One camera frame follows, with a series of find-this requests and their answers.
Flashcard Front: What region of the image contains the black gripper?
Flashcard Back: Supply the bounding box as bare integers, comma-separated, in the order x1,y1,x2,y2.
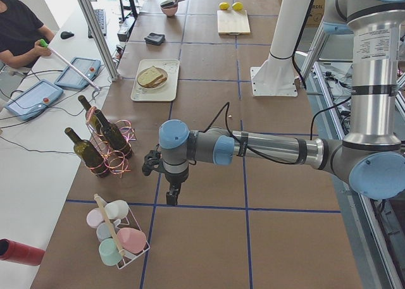
142,147,189,206

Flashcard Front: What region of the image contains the bread slice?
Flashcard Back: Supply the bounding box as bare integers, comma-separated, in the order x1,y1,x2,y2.
137,65,168,85
143,77,167,89

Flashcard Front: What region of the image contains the white round plate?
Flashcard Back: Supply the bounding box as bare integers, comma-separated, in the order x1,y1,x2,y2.
136,68,168,89

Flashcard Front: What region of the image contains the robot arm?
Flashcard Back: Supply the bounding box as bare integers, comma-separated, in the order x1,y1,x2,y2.
146,0,339,212

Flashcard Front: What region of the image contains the white bear tray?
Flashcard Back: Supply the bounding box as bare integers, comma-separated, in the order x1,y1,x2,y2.
130,59,180,102

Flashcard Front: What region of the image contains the white cup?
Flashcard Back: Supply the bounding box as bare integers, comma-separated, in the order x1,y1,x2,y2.
104,200,129,219

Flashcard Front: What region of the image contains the pink cup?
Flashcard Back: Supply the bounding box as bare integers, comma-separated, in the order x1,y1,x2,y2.
117,227,147,254

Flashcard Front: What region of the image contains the grey blue cup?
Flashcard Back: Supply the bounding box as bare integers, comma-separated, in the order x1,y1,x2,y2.
96,222,111,242

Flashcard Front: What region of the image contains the lilac cup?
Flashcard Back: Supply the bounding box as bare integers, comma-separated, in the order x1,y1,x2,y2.
86,208,104,229

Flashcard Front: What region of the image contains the mint green cup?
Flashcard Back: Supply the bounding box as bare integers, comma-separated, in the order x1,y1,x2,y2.
99,238,122,266

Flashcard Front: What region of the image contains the green wine bottle front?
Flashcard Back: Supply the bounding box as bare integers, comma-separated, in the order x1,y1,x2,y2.
65,127,109,178

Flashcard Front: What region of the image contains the green wine bottle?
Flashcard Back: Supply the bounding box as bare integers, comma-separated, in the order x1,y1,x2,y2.
94,109,133,158
78,95,101,135
65,127,109,178

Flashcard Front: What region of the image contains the green wine bottle middle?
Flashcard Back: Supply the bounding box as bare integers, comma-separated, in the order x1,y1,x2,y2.
94,109,133,158

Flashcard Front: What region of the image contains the green wine bottle back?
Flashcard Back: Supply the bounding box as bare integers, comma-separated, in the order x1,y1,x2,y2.
78,95,101,135

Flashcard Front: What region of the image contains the blue teach pendant far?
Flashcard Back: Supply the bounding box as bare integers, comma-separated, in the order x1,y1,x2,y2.
54,57,101,90

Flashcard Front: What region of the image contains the blue teach pendant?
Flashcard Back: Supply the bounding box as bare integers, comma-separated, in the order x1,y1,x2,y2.
5,80,63,121
54,57,101,90

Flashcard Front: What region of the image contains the grey folded cloth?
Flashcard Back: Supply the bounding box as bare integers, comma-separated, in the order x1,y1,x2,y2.
144,32,165,46

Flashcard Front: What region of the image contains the blue teach pendant near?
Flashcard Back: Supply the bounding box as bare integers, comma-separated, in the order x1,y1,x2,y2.
5,80,63,121

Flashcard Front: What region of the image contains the red cylinder bottle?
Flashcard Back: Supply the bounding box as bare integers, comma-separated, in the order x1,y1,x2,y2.
1,238,45,266

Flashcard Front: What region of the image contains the wooden cutting board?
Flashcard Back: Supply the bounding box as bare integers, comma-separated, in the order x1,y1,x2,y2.
217,9,251,35

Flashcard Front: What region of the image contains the pink bowl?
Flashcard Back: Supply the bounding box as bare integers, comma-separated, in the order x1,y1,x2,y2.
160,0,178,16

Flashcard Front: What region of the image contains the metal scoop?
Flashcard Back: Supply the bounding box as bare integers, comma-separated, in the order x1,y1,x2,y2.
160,0,186,8

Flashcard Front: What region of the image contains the black computer mouse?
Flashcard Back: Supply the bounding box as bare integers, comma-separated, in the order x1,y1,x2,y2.
60,31,75,40

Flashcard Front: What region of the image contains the black keyboard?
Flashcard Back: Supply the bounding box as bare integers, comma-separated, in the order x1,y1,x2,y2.
94,9,107,36

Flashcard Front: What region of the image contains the whole yellow lemon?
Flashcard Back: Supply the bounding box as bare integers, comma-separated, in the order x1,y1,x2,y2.
218,2,230,10

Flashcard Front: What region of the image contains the white reach stick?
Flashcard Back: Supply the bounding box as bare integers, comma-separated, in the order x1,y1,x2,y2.
39,39,101,92

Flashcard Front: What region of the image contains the person in black shirt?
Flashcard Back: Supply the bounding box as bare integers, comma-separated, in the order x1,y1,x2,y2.
1,0,55,68

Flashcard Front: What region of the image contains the white wire cup rack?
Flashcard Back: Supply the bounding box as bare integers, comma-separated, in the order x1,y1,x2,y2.
87,194,150,269

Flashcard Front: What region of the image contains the copper wire bottle rack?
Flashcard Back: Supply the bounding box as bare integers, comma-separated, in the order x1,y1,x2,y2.
86,120,136,177

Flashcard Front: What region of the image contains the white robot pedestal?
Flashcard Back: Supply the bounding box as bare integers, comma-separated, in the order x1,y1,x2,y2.
251,0,313,97

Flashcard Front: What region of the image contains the aluminium frame post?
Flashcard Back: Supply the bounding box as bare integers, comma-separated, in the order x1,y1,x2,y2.
77,0,119,82

